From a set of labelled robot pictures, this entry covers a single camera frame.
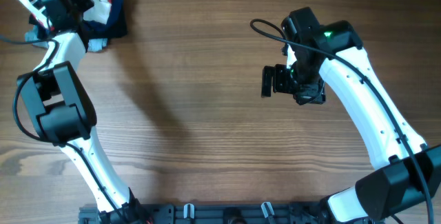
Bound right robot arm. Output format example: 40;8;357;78
261;7;440;223

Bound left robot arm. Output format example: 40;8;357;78
15;0;153;223

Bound navy blue folded garment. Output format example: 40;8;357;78
86;0;123;32

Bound black folded garment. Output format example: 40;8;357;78
30;9;127;40

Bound light blue folded jeans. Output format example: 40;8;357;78
25;26;108;52

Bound left black camera cable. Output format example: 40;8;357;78
0;0;128;223

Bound black camera cable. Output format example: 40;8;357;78
249;18;435;224
0;0;128;223

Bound right black camera cable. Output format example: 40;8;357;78
249;18;435;224

